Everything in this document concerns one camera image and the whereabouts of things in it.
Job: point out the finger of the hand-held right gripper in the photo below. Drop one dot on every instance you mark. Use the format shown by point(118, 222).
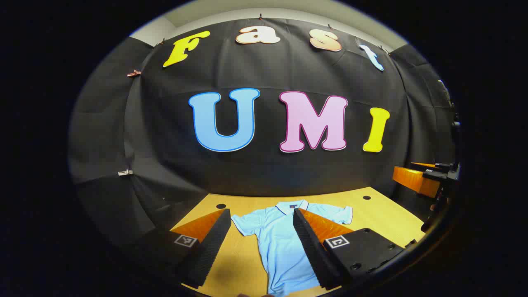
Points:
point(425, 166)
point(414, 181)

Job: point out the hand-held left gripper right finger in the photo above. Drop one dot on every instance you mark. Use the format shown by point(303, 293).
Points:
point(313, 251)

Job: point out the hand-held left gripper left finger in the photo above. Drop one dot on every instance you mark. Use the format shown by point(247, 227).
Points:
point(208, 247)

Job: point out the light blue T-shirt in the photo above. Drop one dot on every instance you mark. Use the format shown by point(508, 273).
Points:
point(280, 247)

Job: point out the black backdrop cloth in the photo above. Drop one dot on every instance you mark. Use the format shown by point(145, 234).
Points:
point(264, 173)

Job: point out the white backdrop clip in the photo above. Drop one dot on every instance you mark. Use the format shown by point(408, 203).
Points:
point(125, 172)

